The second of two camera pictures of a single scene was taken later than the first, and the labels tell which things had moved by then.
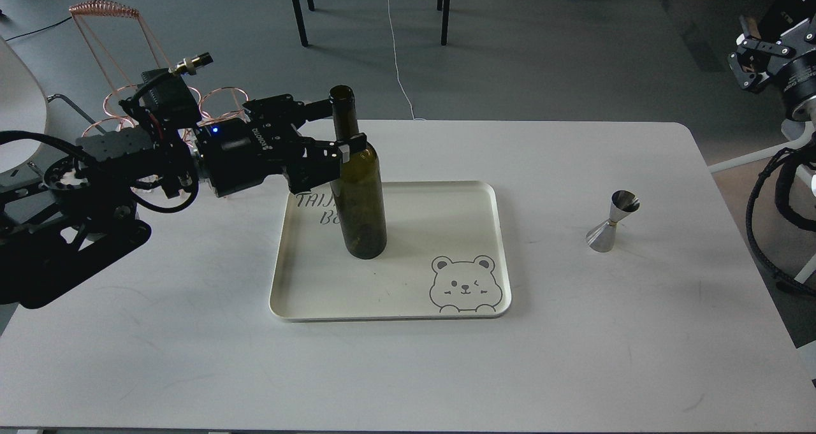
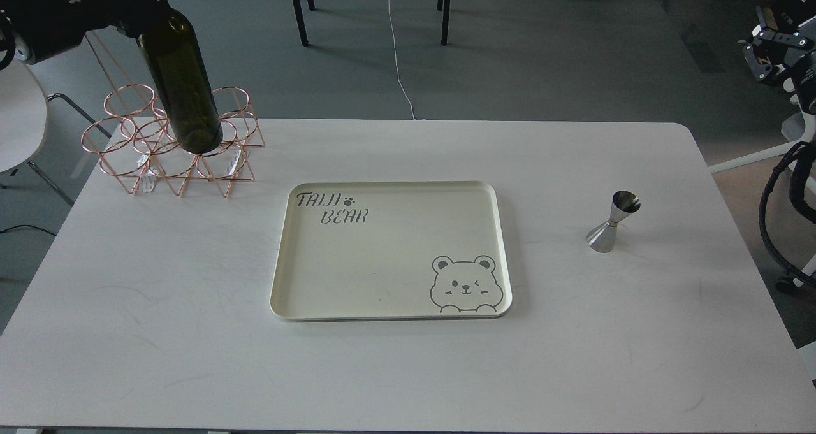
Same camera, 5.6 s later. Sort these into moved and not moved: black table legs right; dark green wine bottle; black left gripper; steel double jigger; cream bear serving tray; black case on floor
Moved: dark green wine bottle; black left gripper
Not moved: black table legs right; steel double jigger; cream bear serving tray; black case on floor
